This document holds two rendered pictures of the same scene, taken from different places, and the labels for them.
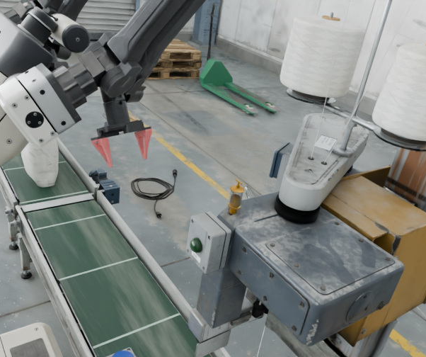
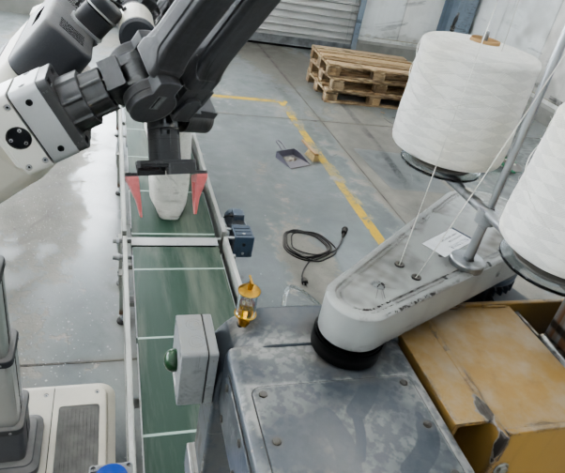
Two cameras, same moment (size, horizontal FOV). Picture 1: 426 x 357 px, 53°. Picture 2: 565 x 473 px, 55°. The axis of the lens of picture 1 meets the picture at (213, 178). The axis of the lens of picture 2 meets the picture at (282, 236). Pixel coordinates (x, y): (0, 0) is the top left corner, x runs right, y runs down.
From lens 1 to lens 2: 0.33 m
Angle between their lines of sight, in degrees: 16
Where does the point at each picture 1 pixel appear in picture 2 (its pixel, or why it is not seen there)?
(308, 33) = (431, 61)
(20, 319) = (99, 373)
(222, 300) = (214, 448)
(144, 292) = not seen: hidden behind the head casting
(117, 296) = not seen: hidden behind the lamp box
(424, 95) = not seen: outside the picture
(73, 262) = (162, 320)
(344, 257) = (374, 449)
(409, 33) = not seen: outside the picture
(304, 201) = (345, 335)
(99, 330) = (159, 416)
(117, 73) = (143, 89)
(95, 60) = (116, 68)
